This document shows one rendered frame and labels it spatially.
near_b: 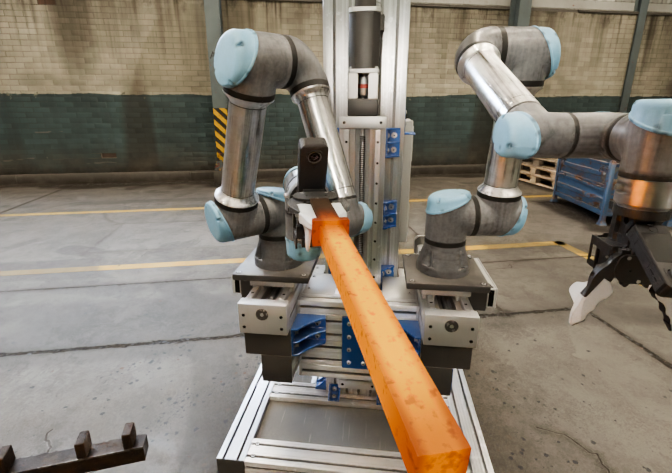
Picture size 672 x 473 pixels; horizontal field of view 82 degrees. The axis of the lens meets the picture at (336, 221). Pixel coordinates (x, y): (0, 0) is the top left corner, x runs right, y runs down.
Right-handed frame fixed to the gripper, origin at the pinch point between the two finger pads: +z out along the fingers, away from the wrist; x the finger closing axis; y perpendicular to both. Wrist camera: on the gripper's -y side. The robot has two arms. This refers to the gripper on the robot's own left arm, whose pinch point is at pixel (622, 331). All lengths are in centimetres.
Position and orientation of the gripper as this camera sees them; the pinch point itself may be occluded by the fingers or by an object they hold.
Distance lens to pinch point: 78.6
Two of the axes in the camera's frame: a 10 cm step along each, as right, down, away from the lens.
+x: -9.9, -0.3, 1.1
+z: 0.0, 9.6, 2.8
